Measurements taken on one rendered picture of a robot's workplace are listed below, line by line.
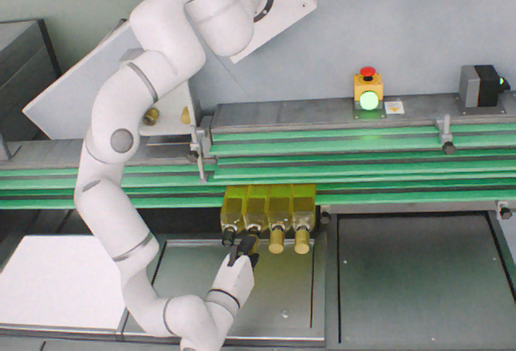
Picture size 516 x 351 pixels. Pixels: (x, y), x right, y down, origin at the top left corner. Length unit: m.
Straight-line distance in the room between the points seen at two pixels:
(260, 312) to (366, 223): 0.43
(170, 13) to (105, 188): 0.32
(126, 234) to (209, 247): 0.54
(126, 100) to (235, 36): 0.24
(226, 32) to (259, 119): 0.44
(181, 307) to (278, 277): 0.41
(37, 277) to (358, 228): 0.88
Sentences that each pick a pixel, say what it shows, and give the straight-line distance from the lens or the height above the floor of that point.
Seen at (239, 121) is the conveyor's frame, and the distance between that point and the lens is 1.38.
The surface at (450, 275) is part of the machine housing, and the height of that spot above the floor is 1.11.
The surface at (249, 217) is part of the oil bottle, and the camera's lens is 1.27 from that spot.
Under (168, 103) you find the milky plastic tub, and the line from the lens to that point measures 1.49.
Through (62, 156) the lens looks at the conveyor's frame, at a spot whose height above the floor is 0.85.
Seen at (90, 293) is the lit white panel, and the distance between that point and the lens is 1.42.
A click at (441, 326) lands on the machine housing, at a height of 1.26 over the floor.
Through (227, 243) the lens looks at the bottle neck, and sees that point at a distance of 1.26.
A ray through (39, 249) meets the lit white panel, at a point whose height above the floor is 1.05.
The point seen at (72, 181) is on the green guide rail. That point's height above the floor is 0.95.
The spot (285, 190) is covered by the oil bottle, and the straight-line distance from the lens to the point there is 1.33.
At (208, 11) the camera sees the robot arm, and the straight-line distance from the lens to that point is 0.97.
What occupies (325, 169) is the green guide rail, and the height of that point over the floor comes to 0.95.
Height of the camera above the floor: 2.01
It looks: 54 degrees down
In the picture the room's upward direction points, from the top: 170 degrees counter-clockwise
